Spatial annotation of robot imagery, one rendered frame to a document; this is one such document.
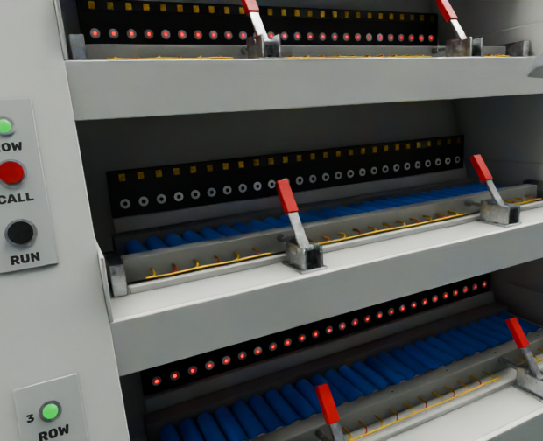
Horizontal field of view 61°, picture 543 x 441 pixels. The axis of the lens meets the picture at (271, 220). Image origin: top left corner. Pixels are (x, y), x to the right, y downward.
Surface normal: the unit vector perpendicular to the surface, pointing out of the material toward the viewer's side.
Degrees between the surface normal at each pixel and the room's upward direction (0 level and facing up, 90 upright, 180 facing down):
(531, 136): 90
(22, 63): 90
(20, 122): 90
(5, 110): 90
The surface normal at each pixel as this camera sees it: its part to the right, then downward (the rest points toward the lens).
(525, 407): -0.07, -0.97
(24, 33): 0.39, -0.12
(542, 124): -0.90, 0.15
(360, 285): 0.44, 0.18
